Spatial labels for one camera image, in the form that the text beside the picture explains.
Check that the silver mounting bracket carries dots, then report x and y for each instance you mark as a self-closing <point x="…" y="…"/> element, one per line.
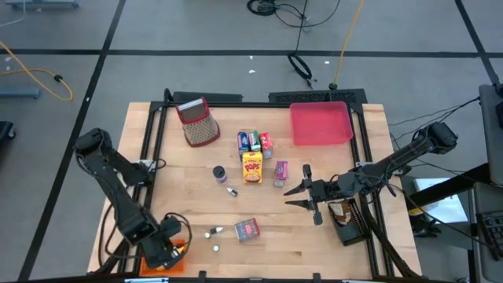
<point x="359" y="164"/>
<point x="147" y="163"/>

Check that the small dark bottle white cap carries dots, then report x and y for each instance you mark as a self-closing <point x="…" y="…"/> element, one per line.
<point x="215" y="230"/>
<point x="232" y="192"/>

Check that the small blue cereal box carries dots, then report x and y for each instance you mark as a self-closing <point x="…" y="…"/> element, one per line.
<point x="243" y="141"/>

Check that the pink plastic bin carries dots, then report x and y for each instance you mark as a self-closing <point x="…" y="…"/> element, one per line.
<point x="320" y="123"/>

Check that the black floor object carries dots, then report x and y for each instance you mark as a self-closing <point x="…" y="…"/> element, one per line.
<point x="6" y="131"/>

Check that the orange plastic basket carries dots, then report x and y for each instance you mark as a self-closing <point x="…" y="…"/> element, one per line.
<point x="157" y="272"/>

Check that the grey floor cart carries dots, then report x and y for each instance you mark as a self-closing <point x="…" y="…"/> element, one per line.
<point x="39" y="4"/>

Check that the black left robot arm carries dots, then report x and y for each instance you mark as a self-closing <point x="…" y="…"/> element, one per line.
<point x="118" y="196"/>

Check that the small green cereal box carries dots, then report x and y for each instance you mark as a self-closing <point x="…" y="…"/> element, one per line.
<point x="254" y="141"/>

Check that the spice jar black lid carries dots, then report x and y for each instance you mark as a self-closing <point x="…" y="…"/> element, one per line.
<point x="219" y="172"/>

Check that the grey flat floor base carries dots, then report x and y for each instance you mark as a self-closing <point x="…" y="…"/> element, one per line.
<point x="19" y="92"/>

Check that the black perforated panel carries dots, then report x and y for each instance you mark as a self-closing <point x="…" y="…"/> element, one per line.
<point x="314" y="96"/>

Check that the small pink cereal box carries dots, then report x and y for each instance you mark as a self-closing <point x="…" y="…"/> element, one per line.
<point x="281" y="169"/>

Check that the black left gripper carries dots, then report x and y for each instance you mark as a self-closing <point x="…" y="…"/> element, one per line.
<point x="161" y="247"/>

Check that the black plastic basket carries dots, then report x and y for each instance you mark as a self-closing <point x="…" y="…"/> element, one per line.
<point x="353" y="236"/>

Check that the small red cereal box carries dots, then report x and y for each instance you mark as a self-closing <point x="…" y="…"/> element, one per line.
<point x="266" y="143"/>

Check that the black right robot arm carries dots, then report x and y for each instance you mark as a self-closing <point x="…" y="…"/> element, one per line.
<point x="404" y="157"/>

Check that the red patterned paprika tin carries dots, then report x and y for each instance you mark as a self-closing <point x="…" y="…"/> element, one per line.
<point x="247" y="230"/>

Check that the black diagonal beam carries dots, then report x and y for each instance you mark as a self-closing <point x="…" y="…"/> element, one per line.
<point x="452" y="186"/>

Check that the yellow Pops cereal box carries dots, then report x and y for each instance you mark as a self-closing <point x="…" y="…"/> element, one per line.
<point x="252" y="167"/>

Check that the white sheet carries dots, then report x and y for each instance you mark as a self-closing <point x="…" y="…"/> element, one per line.
<point x="444" y="208"/>

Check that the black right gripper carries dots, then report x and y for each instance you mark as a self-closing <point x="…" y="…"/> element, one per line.
<point x="324" y="190"/>

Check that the black aluminium table frame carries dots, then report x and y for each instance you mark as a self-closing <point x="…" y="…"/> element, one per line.
<point x="255" y="105"/>

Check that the black crate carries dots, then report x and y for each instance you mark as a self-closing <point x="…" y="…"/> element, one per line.
<point x="491" y="232"/>

